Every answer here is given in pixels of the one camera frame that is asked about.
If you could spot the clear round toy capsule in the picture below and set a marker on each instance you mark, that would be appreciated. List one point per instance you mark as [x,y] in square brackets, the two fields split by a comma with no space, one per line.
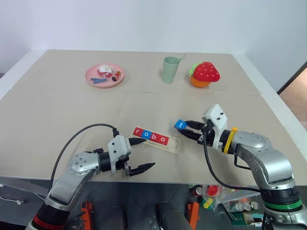
[105,70]

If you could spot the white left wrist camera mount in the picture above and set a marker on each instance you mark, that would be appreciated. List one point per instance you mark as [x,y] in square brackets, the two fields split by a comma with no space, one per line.
[117,146]

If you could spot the red strawberry plush toy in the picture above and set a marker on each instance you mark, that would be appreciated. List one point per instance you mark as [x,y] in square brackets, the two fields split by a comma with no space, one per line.
[206,72]

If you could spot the blue letter t block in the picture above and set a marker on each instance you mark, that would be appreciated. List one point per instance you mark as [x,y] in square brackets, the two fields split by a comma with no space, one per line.
[180,124]

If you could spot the blue letter o block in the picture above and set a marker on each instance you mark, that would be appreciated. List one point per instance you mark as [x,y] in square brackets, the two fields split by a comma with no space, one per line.
[146,134]

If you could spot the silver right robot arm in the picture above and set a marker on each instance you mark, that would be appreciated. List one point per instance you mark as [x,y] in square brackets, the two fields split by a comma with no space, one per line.
[259,148]

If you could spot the blue coiled spring toy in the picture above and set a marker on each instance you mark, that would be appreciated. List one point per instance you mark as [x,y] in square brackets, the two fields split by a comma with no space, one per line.
[96,78]
[100,82]

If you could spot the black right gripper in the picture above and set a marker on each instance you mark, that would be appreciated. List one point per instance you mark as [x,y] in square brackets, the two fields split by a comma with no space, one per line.
[210,137]

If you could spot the red round plastic object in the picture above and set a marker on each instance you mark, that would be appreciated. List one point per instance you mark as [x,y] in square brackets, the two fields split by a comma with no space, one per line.
[212,190]

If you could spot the pale green spoon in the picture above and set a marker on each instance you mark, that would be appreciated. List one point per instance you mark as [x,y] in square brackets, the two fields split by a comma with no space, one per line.
[181,58]

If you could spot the silver tin can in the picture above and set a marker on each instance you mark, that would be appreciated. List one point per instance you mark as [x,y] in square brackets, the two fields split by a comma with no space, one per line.
[254,204]

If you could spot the green cardboard box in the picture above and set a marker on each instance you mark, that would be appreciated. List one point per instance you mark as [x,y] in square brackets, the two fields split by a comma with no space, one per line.
[244,219]

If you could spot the silver metal bar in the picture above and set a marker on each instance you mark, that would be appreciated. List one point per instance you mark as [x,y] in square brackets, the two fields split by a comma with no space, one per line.
[24,185]

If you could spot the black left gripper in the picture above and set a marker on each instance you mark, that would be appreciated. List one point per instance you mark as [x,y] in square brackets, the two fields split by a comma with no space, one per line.
[121,164]

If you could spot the orange and black clamp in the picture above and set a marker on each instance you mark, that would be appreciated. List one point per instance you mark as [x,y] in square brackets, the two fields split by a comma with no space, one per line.
[194,215]
[86,215]

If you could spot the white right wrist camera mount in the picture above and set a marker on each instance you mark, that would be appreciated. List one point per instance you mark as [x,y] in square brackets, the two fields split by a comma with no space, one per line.
[217,117]

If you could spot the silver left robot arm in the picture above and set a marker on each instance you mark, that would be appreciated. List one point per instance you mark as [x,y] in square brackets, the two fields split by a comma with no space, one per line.
[79,165]

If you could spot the small red candy piece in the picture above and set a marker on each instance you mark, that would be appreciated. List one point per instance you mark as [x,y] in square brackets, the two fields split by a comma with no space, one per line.
[117,72]

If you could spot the yellow zip tie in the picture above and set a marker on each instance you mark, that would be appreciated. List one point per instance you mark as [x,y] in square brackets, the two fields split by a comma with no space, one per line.
[229,141]

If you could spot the long wooden letter tray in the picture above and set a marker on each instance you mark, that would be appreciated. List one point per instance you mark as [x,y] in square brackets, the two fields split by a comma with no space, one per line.
[173,145]

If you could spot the red letter r block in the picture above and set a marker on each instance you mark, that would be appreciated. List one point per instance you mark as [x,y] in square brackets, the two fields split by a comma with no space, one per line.
[137,131]

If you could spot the orange bowl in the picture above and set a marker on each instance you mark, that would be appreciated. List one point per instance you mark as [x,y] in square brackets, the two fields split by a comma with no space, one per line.
[199,84]

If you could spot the pale green cup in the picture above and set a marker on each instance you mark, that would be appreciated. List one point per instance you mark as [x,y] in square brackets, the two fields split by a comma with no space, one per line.
[169,72]

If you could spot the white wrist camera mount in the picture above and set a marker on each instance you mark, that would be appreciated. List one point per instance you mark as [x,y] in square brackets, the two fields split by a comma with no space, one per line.
[217,117]
[117,146]

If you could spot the pink round plate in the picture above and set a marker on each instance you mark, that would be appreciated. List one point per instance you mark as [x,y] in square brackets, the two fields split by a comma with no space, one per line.
[94,72]

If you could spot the dark rounded shape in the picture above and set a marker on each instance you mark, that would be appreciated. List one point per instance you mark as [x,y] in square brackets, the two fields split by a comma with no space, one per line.
[170,215]

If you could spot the red soda can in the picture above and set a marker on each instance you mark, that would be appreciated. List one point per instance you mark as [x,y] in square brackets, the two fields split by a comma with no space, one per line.
[198,191]

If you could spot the red letter b block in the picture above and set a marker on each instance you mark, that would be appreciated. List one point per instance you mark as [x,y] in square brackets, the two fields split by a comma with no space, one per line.
[154,137]

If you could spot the yellow plastic clip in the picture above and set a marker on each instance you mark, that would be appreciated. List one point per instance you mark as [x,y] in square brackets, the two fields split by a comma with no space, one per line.
[207,203]

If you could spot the red letter o block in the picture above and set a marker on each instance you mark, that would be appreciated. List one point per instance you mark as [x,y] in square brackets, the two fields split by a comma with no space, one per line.
[163,140]

